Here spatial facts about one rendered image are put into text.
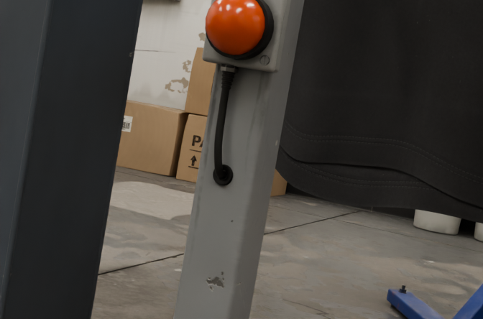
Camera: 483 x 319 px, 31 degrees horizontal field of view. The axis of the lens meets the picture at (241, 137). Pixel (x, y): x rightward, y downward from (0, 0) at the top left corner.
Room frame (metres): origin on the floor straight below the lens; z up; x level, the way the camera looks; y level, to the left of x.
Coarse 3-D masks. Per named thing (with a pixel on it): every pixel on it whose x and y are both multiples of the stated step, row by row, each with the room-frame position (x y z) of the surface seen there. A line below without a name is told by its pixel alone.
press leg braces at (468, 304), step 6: (480, 288) 1.95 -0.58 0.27; (474, 294) 1.94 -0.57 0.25; (480, 294) 1.93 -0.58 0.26; (468, 300) 1.93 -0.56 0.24; (474, 300) 1.92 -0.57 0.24; (480, 300) 1.92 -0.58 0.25; (468, 306) 1.92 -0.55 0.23; (474, 306) 1.91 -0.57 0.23; (480, 306) 1.90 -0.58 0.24; (462, 312) 1.91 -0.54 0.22; (468, 312) 1.90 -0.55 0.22; (474, 312) 1.90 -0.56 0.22; (480, 312) 1.90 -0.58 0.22; (456, 318) 1.90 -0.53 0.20; (462, 318) 1.89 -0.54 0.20; (468, 318) 1.89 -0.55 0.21; (474, 318) 1.89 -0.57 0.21; (480, 318) 1.91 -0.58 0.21
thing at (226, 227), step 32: (288, 0) 0.55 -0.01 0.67; (288, 32) 0.57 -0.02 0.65; (256, 64) 0.55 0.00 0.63; (288, 64) 0.58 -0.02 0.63; (256, 96) 0.56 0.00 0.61; (224, 128) 0.56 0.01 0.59; (256, 128) 0.56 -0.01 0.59; (224, 160) 0.56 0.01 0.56; (256, 160) 0.56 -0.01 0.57; (224, 192) 0.56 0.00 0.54; (256, 192) 0.56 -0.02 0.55; (192, 224) 0.57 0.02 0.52; (224, 224) 0.56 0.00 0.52; (256, 224) 0.57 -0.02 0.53; (192, 256) 0.57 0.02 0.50; (224, 256) 0.56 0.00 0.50; (256, 256) 0.58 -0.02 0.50; (192, 288) 0.57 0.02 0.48; (224, 288) 0.56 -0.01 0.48
